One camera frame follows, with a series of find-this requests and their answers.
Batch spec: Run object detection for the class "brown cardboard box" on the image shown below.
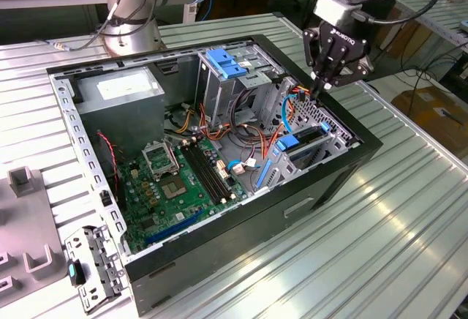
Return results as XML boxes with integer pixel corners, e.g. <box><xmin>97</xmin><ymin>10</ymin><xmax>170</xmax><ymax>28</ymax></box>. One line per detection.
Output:
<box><xmin>390</xmin><ymin>84</ymin><xmax>468</xmax><ymax>151</ymax></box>

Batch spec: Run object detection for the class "blue drive cage latch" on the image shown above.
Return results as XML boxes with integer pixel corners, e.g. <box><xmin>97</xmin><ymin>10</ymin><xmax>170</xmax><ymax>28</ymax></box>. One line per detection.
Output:
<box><xmin>205</xmin><ymin>48</ymin><xmax>249</xmax><ymax>80</ymax></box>

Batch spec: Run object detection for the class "CPU socket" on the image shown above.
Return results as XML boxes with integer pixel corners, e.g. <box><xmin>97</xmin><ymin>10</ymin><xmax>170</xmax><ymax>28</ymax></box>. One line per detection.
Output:
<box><xmin>159</xmin><ymin>176</ymin><xmax>188</xmax><ymax>200</ymax></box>

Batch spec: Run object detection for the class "thin red fan wire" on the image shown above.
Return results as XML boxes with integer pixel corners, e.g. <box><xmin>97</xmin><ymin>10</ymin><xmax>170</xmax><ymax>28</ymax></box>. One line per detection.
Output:
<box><xmin>96</xmin><ymin>131</ymin><xmax>121</xmax><ymax>192</ymax></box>

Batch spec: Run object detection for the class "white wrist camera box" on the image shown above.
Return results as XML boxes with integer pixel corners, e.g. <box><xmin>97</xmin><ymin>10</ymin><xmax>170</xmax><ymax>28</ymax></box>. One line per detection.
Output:
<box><xmin>313</xmin><ymin>0</ymin><xmax>365</xmax><ymax>23</ymax></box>

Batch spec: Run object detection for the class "metal socket cover frame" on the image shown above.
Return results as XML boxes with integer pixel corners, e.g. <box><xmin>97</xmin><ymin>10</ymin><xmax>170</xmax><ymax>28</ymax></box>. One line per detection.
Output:
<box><xmin>141</xmin><ymin>140</ymin><xmax>180</xmax><ymax>178</ymax></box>

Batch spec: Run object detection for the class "black open PC case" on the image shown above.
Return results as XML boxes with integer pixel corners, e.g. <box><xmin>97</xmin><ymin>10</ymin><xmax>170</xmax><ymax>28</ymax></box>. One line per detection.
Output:
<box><xmin>46</xmin><ymin>33</ymin><xmax>384</xmax><ymax>318</ymax></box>

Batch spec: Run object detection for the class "grey power supply unit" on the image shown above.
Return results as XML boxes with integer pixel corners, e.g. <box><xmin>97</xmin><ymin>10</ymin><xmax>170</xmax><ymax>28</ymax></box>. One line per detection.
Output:
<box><xmin>75</xmin><ymin>66</ymin><xmax>166</xmax><ymax>155</ymax></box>

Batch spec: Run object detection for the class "black case fan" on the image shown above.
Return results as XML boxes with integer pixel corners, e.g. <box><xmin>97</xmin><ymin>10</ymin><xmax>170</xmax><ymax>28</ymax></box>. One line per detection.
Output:
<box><xmin>91</xmin><ymin>132</ymin><xmax>127</xmax><ymax>212</ymax></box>

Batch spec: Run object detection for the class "grey metal slot bracket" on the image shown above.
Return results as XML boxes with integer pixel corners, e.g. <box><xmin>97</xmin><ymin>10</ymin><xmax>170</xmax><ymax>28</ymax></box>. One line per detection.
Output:
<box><xmin>64</xmin><ymin>223</ymin><xmax>127</xmax><ymax>315</ymax></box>

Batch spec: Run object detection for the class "blue expansion slot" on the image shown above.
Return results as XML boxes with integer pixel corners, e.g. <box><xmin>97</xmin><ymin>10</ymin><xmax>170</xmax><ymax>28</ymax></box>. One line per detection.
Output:
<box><xmin>145</xmin><ymin>207</ymin><xmax>205</xmax><ymax>247</ymax></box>

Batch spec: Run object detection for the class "black RAM slot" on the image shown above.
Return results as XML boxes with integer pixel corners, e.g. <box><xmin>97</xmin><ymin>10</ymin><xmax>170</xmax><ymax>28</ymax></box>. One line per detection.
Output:
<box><xmin>196</xmin><ymin>142</ymin><xmax>235</xmax><ymax>199</ymax></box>
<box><xmin>191</xmin><ymin>143</ymin><xmax>229</xmax><ymax>202</ymax></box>
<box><xmin>186</xmin><ymin>144</ymin><xmax>224</xmax><ymax>203</ymax></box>
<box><xmin>181</xmin><ymin>145</ymin><xmax>219</xmax><ymax>205</ymax></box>

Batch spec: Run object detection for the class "grey metal disk bay cage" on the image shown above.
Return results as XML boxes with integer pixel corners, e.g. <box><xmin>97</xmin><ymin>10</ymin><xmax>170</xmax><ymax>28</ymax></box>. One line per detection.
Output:
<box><xmin>255</xmin><ymin>75</ymin><xmax>361</xmax><ymax>194</ymax></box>

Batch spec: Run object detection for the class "hard disk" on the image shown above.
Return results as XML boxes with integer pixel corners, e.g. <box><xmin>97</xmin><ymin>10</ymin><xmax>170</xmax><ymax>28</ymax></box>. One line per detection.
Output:
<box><xmin>255</xmin><ymin>121</ymin><xmax>332</xmax><ymax>191</ymax></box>

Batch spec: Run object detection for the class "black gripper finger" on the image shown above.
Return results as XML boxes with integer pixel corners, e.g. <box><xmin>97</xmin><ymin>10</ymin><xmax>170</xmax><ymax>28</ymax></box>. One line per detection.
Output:
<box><xmin>302</xmin><ymin>28</ymin><xmax>334</xmax><ymax>98</ymax></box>
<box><xmin>319</xmin><ymin>45</ymin><xmax>371</xmax><ymax>97</ymax></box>

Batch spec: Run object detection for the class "black cable with metal plug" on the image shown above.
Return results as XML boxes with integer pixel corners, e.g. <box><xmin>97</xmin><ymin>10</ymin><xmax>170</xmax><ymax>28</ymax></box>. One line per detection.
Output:
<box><xmin>39</xmin><ymin>0</ymin><xmax>165</xmax><ymax>53</ymax></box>

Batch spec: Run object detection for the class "black latch with teal button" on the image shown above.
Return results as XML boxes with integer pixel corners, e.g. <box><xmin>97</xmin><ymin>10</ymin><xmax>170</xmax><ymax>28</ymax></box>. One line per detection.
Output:
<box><xmin>67</xmin><ymin>258</ymin><xmax>88</xmax><ymax>287</ymax></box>

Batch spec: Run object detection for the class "green motherboard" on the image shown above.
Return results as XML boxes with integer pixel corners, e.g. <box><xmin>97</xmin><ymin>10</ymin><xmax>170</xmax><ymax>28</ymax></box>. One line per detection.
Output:
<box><xmin>116</xmin><ymin>138</ymin><xmax>249</xmax><ymax>254</ymax></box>

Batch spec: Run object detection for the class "grey optical drive cage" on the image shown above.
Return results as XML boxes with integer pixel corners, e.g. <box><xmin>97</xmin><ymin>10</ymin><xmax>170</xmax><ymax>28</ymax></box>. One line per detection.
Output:
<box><xmin>195</xmin><ymin>42</ymin><xmax>286</xmax><ymax>130</ymax></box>

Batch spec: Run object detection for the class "blue data wire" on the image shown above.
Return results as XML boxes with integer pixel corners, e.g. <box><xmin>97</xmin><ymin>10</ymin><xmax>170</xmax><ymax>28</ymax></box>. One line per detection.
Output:
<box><xmin>281</xmin><ymin>91</ymin><xmax>306</xmax><ymax>135</ymax></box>

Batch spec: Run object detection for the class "orange power wire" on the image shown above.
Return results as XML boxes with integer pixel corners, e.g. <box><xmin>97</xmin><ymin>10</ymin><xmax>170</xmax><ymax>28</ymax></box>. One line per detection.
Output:
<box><xmin>261</xmin><ymin>84</ymin><xmax>319</xmax><ymax>159</ymax></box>

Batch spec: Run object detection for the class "grey parts rack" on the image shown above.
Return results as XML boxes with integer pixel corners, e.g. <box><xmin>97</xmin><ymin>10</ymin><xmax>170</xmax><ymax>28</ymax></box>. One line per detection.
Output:
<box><xmin>0</xmin><ymin>165</ymin><xmax>72</xmax><ymax>300</ymax></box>

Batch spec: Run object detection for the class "orange black wire bundle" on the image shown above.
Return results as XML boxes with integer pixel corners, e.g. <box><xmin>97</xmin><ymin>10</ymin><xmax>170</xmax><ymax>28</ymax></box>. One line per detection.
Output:
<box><xmin>163</xmin><ymin>101</ymin><xmax>270</xmax><ymax>159</ymax></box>

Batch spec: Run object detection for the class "slatted metal side table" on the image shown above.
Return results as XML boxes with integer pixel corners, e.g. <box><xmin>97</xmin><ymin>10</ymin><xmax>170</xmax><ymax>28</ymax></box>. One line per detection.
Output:
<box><xmin>365</xmin><ymin>0</ymin><xmax>468</xmax><ymax>75</ymax></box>

